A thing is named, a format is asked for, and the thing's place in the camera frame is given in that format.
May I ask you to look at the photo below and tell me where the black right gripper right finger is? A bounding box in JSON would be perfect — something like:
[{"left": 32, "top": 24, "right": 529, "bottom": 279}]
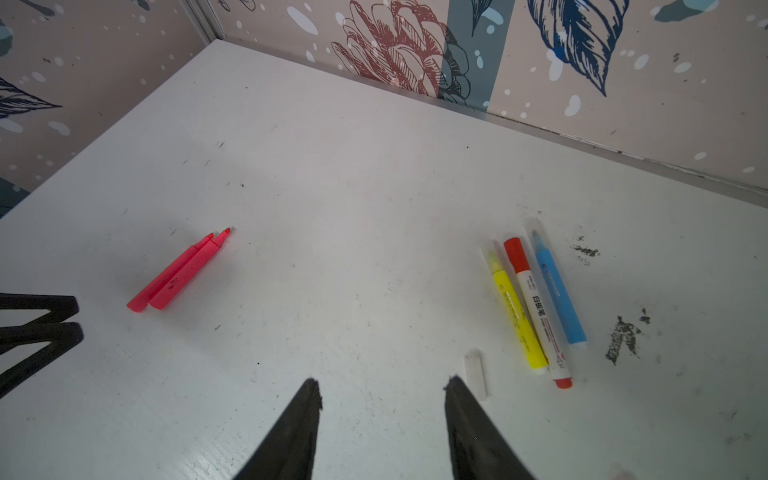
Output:
[{"left": 444, "top": 376, "right": 534, "bottom": 480}]

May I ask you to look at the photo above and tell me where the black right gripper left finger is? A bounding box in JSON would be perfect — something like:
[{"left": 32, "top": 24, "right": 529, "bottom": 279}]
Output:
[{"left": 235, "top": 378, "right": 322, "bottom": 480}]

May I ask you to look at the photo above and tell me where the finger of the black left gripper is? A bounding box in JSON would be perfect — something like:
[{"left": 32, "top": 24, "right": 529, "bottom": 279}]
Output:
[
  {"left": 1, "top": 322, "right": 84, "bottom": 397},
  {"left": 0, "top": 293, "right": 79, "bottom": 324}
]

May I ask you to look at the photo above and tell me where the yellow highlighter pen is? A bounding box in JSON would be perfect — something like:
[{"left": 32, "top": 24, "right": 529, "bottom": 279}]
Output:
[{"left": 492, "top": 272, "right": 548, "bottom": 372}]

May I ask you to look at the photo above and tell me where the white whiteboard marker pen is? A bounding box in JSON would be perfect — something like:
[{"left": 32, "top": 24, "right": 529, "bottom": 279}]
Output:
[{"left": 516, "top": 270, "right": 573, "bottom": 390}]

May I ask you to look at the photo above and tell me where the blue marker pen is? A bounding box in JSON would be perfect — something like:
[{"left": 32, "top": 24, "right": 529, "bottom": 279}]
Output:
[{"left": 536, "top": 257, "right": 587, "bottom": 345}]

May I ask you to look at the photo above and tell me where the lone translucent pen cap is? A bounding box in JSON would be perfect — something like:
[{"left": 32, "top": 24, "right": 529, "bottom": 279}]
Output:
[{"left": 463, "top": 349, "right": 488, "bottom": 402}]

